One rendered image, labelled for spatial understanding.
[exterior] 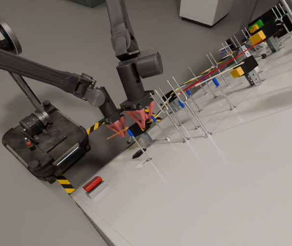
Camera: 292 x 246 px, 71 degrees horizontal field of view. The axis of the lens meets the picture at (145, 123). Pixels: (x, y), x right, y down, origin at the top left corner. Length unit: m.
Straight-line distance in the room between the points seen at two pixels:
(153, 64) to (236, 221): 0.43
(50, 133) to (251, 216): 1.83
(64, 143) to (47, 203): 0.49
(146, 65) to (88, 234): 1.42
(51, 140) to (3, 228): 0.72
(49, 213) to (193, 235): 1.70
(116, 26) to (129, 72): 0.15
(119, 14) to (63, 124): 1.45
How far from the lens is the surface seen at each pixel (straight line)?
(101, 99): 0.69
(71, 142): 1.84
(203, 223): 0.24
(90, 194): 0.60
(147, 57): 0.57
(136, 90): 0.60
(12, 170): 2.22
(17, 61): 0.68
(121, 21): 0.67
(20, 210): 2.00
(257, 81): 0.61
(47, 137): 1.93
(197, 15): 4.08
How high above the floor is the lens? 1.66
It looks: 50 degrees down
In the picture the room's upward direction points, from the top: straight up
